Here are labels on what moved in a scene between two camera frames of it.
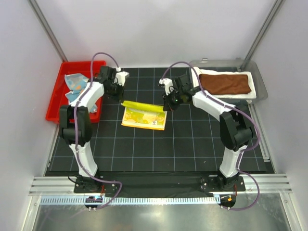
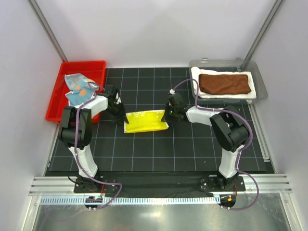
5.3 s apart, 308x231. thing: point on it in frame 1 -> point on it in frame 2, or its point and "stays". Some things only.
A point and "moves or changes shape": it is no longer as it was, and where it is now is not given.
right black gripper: x=169 y=106 -> x=166 y=117
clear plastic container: x=238 y=80 stays
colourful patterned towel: x=77 y=82 stays
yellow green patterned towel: x=143 y=115 moves or changes shape
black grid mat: x=136 y=134 stays
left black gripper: x=118 y=96 -> x=122 y=116
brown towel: x=212 y=84 stays
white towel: x=250 y=94 stays
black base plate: x=172 y=184 stays
